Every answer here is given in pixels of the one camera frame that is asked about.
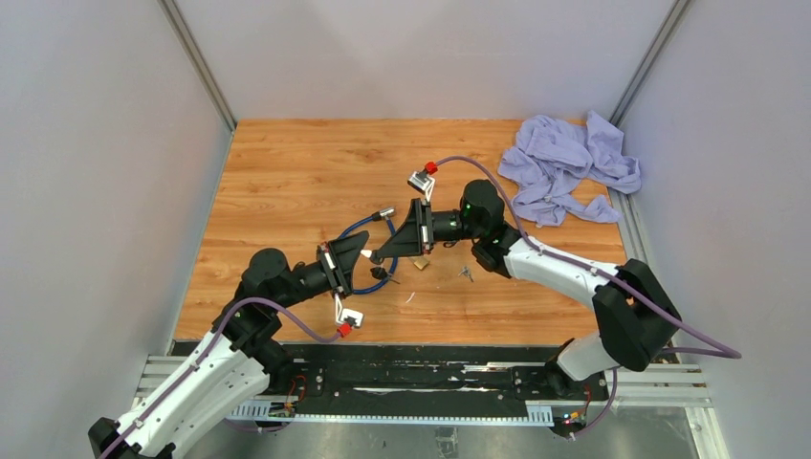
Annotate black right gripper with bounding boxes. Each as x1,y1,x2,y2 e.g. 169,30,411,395
377,201,481,261

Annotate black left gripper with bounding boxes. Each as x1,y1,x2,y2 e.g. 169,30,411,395
271,229,369,313

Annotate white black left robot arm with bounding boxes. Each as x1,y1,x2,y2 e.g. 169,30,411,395
88,231,369,458

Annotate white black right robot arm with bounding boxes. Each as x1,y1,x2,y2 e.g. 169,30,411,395
366,180,678,399

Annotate brass padlock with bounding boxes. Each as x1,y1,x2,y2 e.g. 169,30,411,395
409,255,430,271

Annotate small silver keys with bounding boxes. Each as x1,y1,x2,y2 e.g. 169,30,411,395
458,266,474,282

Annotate crumpled light blue cloth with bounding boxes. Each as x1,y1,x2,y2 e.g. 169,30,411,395
497,111,643,227

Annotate blue cable lock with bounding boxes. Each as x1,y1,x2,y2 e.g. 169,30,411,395
336,207,401,296

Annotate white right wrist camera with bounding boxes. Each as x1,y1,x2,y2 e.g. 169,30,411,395
407,169,435,203

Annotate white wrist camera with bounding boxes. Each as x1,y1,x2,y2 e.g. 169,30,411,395
334,295,364,329
407,169,435,203

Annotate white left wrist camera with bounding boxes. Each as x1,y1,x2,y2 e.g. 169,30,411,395
334,295,364,329

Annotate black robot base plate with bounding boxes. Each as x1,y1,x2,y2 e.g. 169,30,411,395
169,340,679,421

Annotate aluminium base frame rails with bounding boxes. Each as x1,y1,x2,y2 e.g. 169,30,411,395
129,354,714,428

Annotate aluminium corner rail right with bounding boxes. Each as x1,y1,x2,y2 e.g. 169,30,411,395
609,0,693,127

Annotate aluminium corner rail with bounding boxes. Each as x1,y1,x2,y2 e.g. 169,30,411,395
609,0,693,127
158,0,238,134

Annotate aluminium corner rail left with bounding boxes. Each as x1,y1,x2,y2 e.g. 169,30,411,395
158,0,238,134

